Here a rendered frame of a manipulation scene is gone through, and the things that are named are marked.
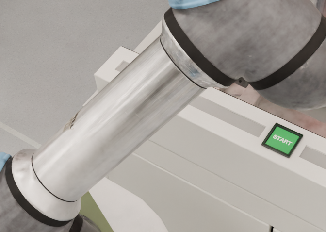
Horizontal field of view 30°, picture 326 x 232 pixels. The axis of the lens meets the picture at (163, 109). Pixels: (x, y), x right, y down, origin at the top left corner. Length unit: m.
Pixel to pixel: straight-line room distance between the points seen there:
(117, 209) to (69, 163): 0.47
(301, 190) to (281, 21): 0.52
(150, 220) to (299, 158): 0.31
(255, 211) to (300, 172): 0.22
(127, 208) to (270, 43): 0.63
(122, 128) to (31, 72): 1.92
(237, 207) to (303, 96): 0.64
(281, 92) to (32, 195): 0.33
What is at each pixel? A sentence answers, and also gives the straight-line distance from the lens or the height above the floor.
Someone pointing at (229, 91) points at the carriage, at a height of 0.88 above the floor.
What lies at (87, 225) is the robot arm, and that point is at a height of 1.11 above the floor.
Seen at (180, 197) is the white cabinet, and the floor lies 0.64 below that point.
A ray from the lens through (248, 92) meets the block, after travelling 1.26.
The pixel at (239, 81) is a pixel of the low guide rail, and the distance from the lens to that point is 1.35.
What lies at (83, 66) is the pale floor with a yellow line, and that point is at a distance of 2.59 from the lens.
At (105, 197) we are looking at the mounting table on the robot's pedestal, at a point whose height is 0.82.
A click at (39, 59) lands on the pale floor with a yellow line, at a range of 2.67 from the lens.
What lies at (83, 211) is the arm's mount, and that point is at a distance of 1.07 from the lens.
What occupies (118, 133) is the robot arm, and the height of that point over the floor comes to 1.29.
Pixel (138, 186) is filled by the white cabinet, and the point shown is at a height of 0.58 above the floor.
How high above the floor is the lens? 1.87
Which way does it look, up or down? 52 degrees down
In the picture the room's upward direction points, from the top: 6 degrees counter-clockwise
